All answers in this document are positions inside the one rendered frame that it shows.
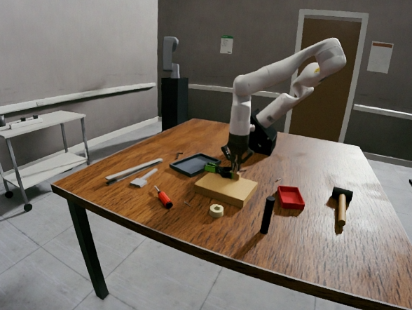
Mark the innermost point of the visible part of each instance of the red rectangular tray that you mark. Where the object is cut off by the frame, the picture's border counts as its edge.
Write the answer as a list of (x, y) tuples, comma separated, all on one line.
[(291, 195)]

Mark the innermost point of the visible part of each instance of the pale wooden board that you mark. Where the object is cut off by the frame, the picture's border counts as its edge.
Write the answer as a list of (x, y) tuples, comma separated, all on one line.
[(232, 191)]

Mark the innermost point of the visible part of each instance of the beige ring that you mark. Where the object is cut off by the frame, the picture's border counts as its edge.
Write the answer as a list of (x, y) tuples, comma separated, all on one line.
[(216, 210)]

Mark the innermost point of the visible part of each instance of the red screwdriver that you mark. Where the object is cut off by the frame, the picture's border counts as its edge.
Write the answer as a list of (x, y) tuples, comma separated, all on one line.
[(163, 197)]

